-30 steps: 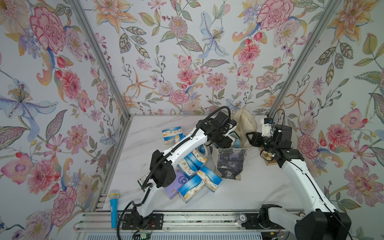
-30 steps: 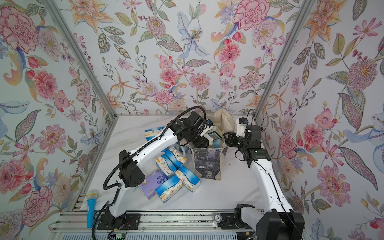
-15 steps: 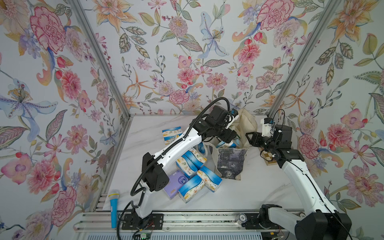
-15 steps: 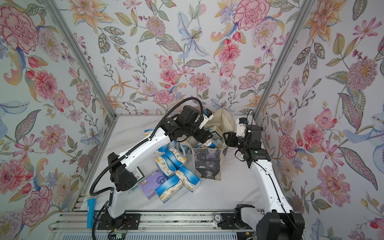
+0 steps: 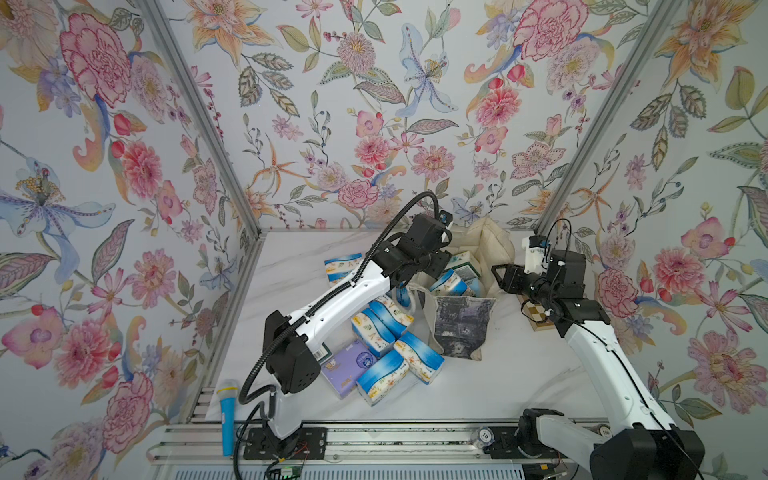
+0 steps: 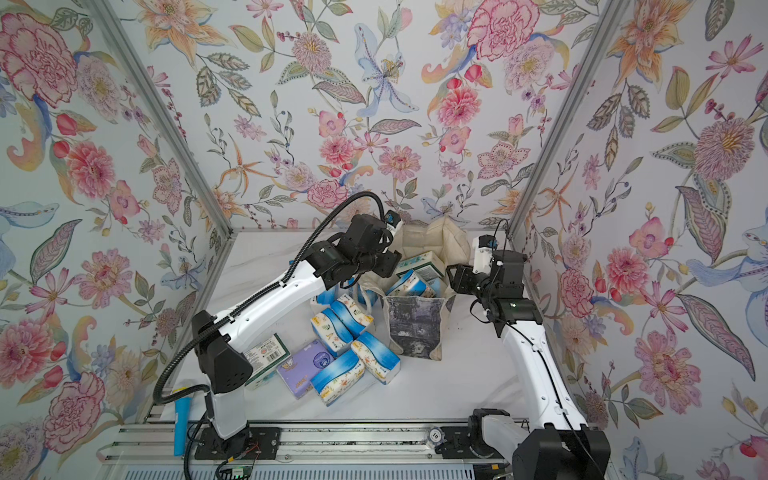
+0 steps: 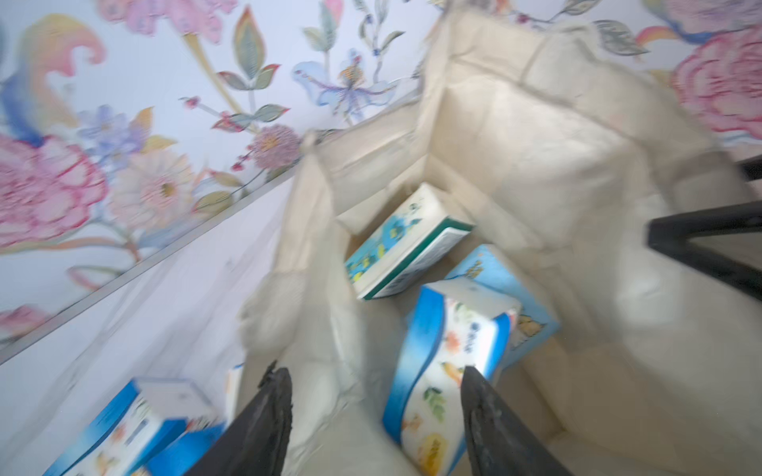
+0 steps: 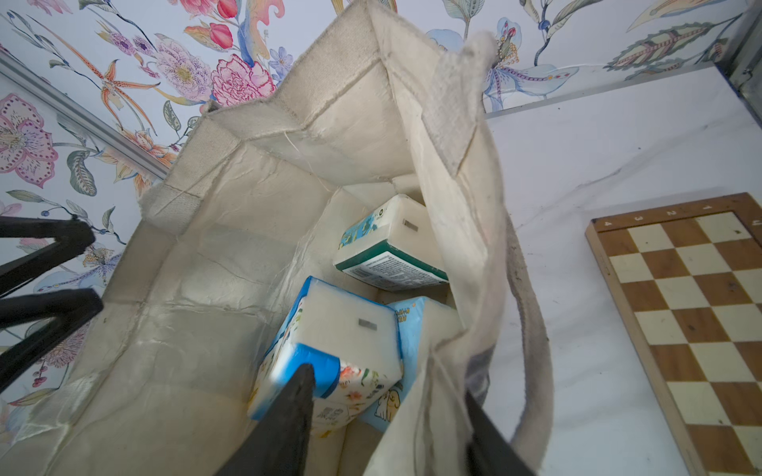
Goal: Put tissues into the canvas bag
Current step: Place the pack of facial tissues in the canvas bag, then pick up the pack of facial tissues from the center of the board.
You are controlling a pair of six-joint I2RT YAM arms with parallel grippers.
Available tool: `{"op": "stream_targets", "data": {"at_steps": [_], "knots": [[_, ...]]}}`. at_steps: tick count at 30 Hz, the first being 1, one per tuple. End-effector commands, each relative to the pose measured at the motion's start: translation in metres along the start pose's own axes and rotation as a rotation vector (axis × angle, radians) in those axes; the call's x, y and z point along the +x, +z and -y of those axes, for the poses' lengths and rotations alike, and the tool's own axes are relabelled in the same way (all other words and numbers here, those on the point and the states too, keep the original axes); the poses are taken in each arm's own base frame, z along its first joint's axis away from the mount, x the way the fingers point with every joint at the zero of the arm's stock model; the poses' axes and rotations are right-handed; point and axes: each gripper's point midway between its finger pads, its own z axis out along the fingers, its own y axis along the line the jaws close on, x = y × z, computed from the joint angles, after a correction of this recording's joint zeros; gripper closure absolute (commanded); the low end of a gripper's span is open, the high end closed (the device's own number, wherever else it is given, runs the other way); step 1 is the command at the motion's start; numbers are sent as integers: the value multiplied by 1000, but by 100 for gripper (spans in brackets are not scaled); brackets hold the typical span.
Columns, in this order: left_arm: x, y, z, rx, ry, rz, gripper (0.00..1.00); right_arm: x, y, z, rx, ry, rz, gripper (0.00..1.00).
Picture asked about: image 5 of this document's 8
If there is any blue floral tissue pack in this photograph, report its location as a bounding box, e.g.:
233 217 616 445
394 332 444 385
351 308 396 359
369 295 414 338
356 351 409 406

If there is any blue floral tissue pack front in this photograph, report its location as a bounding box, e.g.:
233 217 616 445
356 351 409 406

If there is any aluminium corner post left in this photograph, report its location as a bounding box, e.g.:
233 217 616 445
133 0 263 236

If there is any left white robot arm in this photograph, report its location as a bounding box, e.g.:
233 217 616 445
255 210 453 440

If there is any blue tissue pack by bag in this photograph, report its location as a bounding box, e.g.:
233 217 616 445
393 287 413 311

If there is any beige canvas bag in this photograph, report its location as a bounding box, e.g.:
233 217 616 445
407 217 515 361

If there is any aluminium corner post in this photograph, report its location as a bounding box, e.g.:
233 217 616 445
532 1 682 234
133 0 263 236

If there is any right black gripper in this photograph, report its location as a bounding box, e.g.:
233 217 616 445
493 264 558 310

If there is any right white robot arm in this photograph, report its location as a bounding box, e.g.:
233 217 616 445
491 250 705 479

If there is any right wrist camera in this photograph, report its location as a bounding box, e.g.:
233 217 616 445
522 235 549 274

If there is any blue microphone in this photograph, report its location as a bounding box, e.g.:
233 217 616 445
215 379 239 457

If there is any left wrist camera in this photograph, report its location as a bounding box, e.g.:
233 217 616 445
437 210 453 228

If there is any wooden chessboard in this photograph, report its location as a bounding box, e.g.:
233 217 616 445
518 295 555 331

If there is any aluminium corner post right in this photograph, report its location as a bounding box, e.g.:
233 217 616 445
532 1 682 234

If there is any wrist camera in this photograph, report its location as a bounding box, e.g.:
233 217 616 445
522 235 549 274
437 210 453 228

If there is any purple tissue pack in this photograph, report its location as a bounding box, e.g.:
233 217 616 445
321 340 377 399

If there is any green white tissue box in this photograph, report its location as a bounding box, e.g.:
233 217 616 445
446 251 481 282
313 343 333 365

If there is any metal base rail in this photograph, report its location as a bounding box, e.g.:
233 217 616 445
148 422 591 479

